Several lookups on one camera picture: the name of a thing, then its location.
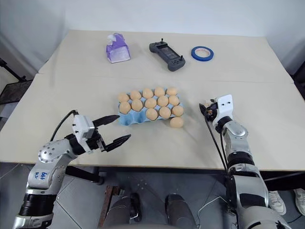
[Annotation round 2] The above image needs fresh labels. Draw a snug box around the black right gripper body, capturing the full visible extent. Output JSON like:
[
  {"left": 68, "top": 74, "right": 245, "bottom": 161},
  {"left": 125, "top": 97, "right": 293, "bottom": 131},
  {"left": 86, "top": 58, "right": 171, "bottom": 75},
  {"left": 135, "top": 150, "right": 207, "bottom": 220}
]
[{"left": 203, "top": 97, "right": 219, "bottom": 121}]

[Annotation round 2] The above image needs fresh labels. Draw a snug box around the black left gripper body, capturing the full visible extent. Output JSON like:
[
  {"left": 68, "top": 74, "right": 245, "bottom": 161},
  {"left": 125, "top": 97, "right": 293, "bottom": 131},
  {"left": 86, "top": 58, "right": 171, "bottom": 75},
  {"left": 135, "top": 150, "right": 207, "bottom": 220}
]
[{"left": 85, "top": 120, "right": 107, "bottom": 153}]

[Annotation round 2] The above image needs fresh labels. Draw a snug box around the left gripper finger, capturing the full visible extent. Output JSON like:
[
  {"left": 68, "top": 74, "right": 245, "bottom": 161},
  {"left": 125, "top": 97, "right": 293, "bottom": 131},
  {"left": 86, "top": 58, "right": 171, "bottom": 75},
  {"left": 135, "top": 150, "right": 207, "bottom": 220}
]
[
  {"left": 104, "top": 134, "right": 132, "bottom": 152},
  {"left": 92, "top": 114, "right": 121, "bottom": 128}
]

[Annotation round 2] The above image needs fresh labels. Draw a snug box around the blue egg carton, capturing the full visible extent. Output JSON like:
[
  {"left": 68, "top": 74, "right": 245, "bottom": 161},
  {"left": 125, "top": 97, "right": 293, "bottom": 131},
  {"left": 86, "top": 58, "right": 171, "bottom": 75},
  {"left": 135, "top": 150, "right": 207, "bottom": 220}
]
[{"left": 118, "top": 89, "right": 184, "bottom": 126}]

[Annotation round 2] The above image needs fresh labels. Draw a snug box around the blue tape roll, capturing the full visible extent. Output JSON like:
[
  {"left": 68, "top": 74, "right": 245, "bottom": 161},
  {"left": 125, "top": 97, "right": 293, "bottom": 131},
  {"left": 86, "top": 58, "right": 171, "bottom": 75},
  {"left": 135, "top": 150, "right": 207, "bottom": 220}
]
[{"left": 190, "top": 46, "right": 215, "bottom": 63}]

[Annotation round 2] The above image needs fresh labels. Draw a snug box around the rusty metal bar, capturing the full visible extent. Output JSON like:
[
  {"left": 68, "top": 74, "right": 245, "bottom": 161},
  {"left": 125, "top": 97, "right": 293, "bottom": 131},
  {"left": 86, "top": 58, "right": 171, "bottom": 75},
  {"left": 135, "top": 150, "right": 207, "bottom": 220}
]
[{"left": 102, "top": 185, "right": 120, "bottom": 229}]

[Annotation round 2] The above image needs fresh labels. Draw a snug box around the grey handheld controller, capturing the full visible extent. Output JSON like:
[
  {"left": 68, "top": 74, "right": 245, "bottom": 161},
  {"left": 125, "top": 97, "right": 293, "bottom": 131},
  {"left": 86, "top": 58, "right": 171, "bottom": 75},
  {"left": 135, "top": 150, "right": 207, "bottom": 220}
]
[{"left": 149, "top": 37, "right": 186, "bottom": 72}]

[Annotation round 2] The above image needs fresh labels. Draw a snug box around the dark rounded robot leg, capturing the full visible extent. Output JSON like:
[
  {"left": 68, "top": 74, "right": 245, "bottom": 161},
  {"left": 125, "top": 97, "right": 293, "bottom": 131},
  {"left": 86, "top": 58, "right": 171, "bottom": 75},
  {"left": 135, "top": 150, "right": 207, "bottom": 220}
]
[
  {"left": 164, "top": 193, "right": 199, "bottom": 229},
  {"left": 108, "top": 192, "right": 144, "bottom": 229}
]

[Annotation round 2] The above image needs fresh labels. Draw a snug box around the purple tissue pack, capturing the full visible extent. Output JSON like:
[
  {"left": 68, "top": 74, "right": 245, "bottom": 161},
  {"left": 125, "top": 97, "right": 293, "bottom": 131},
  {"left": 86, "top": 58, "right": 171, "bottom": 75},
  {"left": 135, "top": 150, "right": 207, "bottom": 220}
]
[{"left": 105, "top": 33, "right": 132, "bottom": 64}]

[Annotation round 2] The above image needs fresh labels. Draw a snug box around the black mesh panel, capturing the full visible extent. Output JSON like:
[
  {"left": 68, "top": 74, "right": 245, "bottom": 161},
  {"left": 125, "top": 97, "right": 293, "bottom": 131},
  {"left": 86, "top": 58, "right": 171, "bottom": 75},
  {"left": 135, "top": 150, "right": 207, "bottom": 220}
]
[{"left": 0, "top": 80, "right": 34, "bottom": 105}]

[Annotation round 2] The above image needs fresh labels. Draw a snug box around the white sneaker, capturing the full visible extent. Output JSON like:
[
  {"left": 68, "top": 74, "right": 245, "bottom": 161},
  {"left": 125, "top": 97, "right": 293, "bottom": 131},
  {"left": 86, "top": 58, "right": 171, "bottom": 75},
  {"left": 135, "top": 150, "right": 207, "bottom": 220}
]
[
  {"left": 294, "top": 187, "right": 305, "bottom": 217},
  {"left": 268, "top": 190, "right": 287, "bottom": 216}
]

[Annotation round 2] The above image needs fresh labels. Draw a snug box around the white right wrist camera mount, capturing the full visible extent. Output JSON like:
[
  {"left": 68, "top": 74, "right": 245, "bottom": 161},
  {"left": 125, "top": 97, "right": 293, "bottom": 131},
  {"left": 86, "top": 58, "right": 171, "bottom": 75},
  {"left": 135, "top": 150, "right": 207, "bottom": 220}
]
[{"left": 212, "top": 94, "right": 234, "bottom": 127}]

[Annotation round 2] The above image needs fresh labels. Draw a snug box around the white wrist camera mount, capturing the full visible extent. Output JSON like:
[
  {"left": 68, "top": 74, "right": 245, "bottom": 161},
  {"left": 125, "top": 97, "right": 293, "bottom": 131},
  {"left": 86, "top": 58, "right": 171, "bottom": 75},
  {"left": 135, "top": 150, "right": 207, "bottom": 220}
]
[
  {"left": 212, "top": 94, "right": 234, "bottom": 127},
  {"left": 72, "top": 114, "right": 98, "bottom": 155}
]

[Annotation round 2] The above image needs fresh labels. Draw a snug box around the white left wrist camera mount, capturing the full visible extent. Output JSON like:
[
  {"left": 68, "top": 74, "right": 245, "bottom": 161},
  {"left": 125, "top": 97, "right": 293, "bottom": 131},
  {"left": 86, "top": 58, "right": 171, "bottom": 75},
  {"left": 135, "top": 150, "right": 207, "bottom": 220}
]
[{"left": 72, "top": 114, "right": 98, "bottom": 155}]

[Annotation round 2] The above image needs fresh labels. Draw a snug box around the black table frame bar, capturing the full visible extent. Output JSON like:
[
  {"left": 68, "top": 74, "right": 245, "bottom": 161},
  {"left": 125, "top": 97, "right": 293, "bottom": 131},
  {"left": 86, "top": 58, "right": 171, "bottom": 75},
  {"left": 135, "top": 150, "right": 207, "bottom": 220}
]
[
  {"left": 261, "top": 171, "right": 305, "bottom": 185},
  {"left": 65, "top": 166, "right": 105, "bottom": 186}
]

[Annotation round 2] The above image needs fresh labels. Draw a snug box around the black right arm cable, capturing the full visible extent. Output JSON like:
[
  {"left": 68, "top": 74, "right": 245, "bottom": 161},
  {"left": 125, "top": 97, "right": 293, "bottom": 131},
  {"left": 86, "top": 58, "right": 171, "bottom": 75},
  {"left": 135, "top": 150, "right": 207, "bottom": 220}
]
[{"left": 203, "top": 116, "right": 231, "bottom": 176}]

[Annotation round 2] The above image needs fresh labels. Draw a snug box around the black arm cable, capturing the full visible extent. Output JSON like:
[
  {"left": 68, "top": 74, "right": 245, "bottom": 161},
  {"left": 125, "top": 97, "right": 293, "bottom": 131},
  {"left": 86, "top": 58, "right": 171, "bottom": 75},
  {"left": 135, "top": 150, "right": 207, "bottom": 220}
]
[
  {"left": 203, "top": 116, "right": 231, "bottom": 176},
  {"left": 49, "top": 110, "right": 79, "bottom": 142}
]

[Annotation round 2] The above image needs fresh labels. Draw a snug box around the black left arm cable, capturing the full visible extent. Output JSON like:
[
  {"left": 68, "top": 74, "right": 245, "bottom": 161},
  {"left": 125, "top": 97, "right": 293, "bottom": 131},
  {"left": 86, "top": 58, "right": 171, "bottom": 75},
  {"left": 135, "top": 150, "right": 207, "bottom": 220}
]
[{"left": 49, "top": 110, "right": 79, "bottom": 142}]

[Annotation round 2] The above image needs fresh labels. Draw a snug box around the white floor cable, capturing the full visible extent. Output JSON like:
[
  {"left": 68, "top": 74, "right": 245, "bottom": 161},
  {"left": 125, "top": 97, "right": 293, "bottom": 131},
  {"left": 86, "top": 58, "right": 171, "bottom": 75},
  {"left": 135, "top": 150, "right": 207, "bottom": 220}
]
[{"left": 197, "top": 195, "right": 230, "bottom": 217}]

